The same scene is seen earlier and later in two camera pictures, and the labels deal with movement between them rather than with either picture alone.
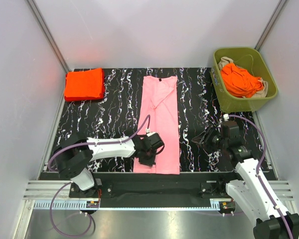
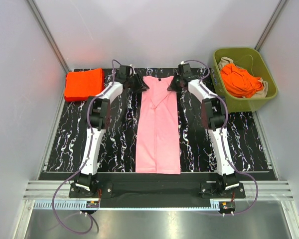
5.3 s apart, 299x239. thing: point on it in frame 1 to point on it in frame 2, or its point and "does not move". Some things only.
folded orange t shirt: [84, 85] does not move
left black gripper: [148, 163] to [141, 86]
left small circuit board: [90, 204] does not move
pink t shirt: [160, 102] does not move
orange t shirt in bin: [239, 82] does not move
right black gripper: [204, 138] to [172, 87]
